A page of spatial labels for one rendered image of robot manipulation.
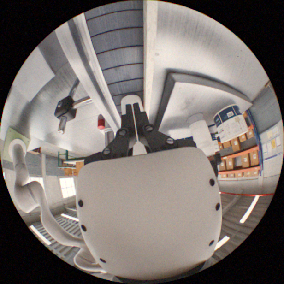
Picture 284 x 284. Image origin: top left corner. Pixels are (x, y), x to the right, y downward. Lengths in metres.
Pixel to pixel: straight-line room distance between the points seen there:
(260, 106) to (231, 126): 4.00
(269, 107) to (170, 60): 4.29
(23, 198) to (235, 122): 0.99
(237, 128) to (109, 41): 0.51
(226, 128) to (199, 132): 0.17
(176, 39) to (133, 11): 0.12
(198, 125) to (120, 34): 0.38
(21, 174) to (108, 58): 0.62
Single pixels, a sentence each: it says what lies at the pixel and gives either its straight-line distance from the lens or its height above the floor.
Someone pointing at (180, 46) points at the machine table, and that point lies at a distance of 0.25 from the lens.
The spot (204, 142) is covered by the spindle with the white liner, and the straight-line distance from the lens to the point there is 0.39.
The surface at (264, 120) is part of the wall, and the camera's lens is 4.39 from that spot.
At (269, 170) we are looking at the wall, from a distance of 4.70.
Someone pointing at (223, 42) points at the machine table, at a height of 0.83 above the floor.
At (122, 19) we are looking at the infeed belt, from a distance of 0.17.
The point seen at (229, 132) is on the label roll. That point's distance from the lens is 0.49.
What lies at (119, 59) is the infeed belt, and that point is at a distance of 0.18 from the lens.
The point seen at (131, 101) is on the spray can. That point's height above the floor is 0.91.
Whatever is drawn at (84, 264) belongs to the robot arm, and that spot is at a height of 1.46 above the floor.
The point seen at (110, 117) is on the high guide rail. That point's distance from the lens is 0.15.
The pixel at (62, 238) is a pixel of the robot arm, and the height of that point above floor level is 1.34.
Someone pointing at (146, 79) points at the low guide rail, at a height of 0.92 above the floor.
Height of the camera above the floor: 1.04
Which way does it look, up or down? 16 degrees down
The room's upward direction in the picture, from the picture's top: 170 degrees clockwise
